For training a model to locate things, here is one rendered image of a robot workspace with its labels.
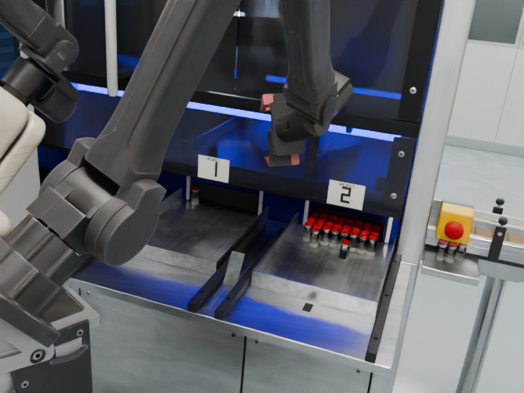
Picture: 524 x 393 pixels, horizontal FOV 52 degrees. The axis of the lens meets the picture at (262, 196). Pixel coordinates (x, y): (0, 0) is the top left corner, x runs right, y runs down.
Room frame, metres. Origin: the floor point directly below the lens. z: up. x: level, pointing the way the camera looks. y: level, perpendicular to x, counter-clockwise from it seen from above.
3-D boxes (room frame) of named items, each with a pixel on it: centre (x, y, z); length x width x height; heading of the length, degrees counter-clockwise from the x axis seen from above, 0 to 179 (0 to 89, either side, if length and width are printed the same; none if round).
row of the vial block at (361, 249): (1.18, -0.19, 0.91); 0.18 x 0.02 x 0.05; 72
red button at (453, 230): (1.09, -0.43, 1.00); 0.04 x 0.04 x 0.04; 72
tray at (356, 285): (1.10, -0.17, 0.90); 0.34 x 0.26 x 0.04; 162
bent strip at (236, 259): (0.95, 0.06, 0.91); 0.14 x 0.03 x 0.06; 163
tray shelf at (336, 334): (1.09, 0.02, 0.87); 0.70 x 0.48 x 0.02; 72
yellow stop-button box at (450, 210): (1.14, -0.44, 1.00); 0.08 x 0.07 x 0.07; 162
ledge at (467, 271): (1.17, -0.47, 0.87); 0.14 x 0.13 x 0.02; 162
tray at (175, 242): (1.21, 0.16, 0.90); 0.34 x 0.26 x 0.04; 162
